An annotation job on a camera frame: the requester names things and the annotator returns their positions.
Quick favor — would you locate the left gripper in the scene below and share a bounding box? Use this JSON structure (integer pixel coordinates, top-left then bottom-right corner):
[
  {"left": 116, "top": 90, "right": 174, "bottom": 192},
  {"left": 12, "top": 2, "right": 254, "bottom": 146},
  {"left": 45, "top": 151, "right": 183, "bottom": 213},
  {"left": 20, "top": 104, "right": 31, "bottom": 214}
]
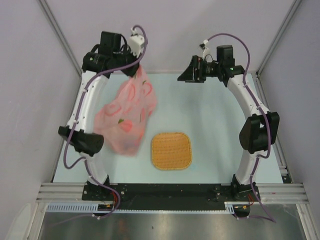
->
[{"left": 112, "top": 45, "right": 142, "bottom": 78}]

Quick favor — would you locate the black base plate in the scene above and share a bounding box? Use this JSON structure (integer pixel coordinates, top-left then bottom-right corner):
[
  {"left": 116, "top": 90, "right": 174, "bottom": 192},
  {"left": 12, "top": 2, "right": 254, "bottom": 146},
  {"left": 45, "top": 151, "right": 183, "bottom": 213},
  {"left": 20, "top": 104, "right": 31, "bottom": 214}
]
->
[{"left": 81, "top": 183, "right": 261, "bottom": 211}]

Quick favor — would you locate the woven bamboo tray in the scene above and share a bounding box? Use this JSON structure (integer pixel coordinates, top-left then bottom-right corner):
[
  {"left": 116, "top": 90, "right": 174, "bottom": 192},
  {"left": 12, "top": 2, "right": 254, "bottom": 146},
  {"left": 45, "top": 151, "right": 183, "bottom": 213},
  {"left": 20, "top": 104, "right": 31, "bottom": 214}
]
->
[{"left": 151, "top": 132, "right": 193, "bottom": 171}]

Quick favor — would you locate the white cable duct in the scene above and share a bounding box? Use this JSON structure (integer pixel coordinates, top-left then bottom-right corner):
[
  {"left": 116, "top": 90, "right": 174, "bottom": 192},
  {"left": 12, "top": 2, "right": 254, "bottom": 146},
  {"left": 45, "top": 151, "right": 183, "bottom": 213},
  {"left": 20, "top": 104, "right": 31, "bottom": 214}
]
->
[{"left": 46, "top": 201, "right": 251, "bottom": 215}]

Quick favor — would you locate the aluminium frame rail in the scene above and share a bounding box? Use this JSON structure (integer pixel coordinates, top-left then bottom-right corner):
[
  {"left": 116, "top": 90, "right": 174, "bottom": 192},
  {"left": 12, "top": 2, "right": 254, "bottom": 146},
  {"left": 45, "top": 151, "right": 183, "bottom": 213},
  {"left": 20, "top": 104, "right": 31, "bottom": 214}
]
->
[{"left": 36, "top": 182, "right": 309, "bottom": 204}]

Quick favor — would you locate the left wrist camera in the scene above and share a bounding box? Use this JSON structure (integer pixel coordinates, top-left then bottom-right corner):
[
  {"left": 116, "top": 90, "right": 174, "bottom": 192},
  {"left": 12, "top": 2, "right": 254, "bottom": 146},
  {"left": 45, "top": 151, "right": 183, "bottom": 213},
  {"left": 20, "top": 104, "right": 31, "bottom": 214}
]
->
[{"left": 127, "top": 27, "right": 145, "bottom": 58}]

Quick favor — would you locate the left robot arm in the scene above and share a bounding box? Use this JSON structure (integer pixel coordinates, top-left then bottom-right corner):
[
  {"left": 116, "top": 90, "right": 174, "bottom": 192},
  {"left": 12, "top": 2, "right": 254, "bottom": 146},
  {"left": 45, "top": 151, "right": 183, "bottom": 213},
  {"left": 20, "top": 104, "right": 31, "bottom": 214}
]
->
[{"left": 58, "top": 26, "right": 148, "bottom": 200}]

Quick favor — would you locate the pink plastic bag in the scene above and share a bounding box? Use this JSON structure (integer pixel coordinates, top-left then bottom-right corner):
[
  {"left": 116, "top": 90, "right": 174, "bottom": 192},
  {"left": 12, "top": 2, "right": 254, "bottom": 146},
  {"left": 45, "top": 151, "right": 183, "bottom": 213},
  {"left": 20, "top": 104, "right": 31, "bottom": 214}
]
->
[{"left": 93, "top": 66, "right": 158, "bottom": 156}]

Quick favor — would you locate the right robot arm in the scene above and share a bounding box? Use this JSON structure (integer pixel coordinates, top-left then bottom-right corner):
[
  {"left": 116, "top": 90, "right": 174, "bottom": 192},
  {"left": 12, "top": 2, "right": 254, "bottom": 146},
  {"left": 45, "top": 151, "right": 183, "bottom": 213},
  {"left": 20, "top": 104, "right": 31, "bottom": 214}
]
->
[{"left": 178, "top": 43, "right": 280, "bottom": 201}]

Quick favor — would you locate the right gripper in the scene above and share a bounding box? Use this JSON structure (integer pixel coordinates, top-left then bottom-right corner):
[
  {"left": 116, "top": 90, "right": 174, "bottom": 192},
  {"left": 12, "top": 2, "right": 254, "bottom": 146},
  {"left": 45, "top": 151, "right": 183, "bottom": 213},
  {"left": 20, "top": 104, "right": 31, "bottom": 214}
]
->
[{"left": 177, "top": 56, "right": 221, "bottom": 84}]

